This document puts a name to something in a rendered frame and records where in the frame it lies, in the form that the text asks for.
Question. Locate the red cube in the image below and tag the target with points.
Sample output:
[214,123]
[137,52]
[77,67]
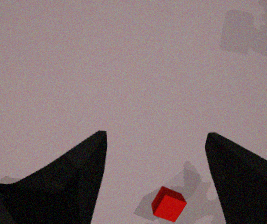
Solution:
[168,204]

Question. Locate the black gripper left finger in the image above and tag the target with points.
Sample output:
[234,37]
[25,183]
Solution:
[64,192]

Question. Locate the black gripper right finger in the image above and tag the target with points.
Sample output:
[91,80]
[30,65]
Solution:
[240,178]

